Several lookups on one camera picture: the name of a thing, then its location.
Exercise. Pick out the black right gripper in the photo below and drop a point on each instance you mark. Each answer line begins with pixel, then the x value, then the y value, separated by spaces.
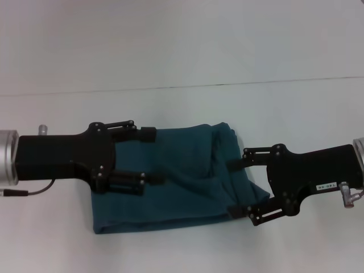
pixel 307 170

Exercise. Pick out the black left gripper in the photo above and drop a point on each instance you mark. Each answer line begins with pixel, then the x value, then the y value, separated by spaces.
pixel 65 156

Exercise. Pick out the teal t-shirt with FREE print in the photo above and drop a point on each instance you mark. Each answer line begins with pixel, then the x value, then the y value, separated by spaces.
pixel 185 176

